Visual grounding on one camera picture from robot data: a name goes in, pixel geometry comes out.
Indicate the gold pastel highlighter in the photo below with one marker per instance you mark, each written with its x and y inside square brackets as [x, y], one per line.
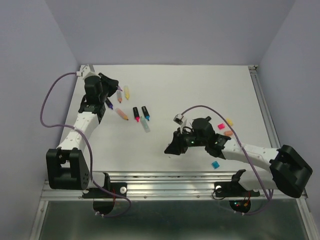
[121, 114]

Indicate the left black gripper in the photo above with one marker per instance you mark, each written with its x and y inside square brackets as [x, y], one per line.
[112, 83]

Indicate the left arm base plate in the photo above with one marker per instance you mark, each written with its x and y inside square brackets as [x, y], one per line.
[118, 188]

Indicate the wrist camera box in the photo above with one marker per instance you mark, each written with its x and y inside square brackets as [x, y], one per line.
[88, 71]
[180, 120]

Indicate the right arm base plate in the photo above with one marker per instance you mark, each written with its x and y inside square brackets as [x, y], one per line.
[225, 189]

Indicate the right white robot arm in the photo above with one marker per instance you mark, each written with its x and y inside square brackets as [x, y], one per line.
[284, 169]

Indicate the peach pastel highlighter body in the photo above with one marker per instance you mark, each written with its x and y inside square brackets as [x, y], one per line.
[119, 96]

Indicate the peach highlighter cap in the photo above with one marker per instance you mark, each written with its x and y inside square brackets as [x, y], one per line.
[228, 133]

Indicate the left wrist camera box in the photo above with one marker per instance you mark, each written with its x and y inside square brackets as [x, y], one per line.
[88, 71]

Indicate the blue black highlighter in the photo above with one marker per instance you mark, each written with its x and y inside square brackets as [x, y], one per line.
[145, 113]

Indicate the yellow highlighter cap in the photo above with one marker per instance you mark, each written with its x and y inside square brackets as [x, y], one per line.
[230, 122]

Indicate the purple black highlighter body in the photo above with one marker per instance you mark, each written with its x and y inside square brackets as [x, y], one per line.
[109, 104]

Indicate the yellow pastel highlighter body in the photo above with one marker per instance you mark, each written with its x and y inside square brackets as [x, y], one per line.
[126, 92]

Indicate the pink black highlighter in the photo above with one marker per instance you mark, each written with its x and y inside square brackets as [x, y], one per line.
[136, 114]

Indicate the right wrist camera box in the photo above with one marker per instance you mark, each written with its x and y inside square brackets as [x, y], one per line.
[180, 120]

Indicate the blue highlighter cap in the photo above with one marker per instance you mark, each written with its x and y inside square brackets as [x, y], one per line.
[215, 165]

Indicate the aluminium right side rail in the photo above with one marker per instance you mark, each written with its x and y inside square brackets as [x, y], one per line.
[267, 118]

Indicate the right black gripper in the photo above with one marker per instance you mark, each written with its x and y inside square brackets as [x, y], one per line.
[177, 145]

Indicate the aluminium front rail frame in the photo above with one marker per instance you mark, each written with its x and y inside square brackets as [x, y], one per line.
[171, 206]

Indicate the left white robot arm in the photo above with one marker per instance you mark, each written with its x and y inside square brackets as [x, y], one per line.
[67, 168]

